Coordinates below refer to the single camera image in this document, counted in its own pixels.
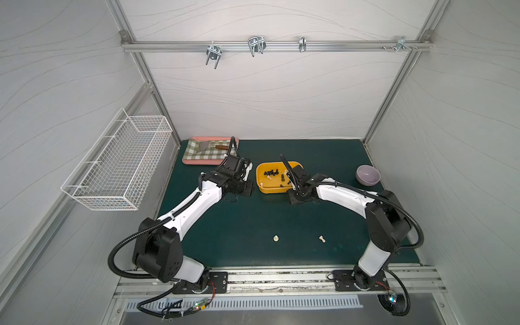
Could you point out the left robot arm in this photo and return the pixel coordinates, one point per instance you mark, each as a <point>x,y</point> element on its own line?
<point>158,249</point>

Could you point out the metal hook clamp left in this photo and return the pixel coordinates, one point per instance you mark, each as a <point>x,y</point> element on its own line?
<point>214,53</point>

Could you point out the yellow plastic storage box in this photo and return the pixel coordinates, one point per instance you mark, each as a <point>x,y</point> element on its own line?
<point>272,186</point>

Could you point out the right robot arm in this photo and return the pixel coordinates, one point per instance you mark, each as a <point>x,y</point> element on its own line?
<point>387,223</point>

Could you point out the wooden handled spatula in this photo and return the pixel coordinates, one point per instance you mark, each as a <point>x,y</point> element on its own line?
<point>208,145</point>

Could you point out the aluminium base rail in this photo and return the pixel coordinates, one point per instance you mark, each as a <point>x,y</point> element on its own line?
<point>287,280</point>

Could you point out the pink tray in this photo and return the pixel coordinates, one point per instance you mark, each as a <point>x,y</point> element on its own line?
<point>203,162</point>

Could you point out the purple bowl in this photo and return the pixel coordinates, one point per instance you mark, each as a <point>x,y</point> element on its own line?
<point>367,175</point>

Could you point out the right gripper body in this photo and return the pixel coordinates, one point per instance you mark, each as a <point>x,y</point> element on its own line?
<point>295,177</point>

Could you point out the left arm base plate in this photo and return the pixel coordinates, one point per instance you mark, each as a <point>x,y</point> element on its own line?
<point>210,282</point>

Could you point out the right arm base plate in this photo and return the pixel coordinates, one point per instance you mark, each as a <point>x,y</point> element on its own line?
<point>353,280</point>

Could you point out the aluminium crossbar rail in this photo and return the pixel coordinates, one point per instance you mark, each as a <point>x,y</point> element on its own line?
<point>271,46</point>

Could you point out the metal hook clamp right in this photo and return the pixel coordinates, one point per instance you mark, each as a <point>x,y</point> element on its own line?
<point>401,45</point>

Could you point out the metal hook small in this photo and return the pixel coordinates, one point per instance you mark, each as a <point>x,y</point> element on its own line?
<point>302,44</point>

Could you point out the white wire basket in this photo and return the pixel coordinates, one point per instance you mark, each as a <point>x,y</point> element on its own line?
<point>117,169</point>

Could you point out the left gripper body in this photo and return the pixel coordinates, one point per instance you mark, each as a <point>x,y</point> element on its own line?
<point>232,163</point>

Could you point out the metal hook clamp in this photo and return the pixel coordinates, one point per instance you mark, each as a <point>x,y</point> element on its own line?
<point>214,53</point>
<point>401,45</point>
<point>256,44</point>

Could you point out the metal hook clamp middle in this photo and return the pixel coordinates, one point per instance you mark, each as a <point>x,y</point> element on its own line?
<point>256,44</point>

